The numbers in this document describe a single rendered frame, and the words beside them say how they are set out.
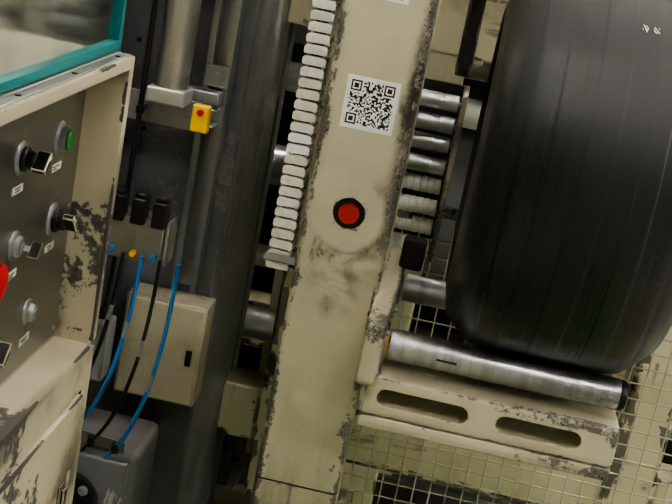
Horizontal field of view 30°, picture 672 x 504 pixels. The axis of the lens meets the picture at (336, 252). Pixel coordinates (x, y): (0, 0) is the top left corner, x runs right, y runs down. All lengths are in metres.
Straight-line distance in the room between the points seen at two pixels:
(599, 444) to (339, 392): 0.39
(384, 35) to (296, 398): 0.56
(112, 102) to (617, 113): 0.61
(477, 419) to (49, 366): 0.60
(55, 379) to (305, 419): 0.52
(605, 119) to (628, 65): 0.08
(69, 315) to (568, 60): 0.70
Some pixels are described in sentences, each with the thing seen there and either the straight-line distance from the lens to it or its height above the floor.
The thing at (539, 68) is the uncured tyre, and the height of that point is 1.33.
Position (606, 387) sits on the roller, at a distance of 1.79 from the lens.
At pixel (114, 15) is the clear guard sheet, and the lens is 1.51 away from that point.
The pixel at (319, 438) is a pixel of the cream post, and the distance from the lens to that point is 1.92.
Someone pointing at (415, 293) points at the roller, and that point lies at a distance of 2.03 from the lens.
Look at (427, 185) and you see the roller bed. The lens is 2.20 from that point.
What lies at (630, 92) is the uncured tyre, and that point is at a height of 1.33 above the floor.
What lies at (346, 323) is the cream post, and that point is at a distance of 1.85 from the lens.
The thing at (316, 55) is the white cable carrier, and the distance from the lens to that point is 1.81.
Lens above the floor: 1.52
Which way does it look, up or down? 17 degrees down
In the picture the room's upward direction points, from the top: 11 degrees clockwise
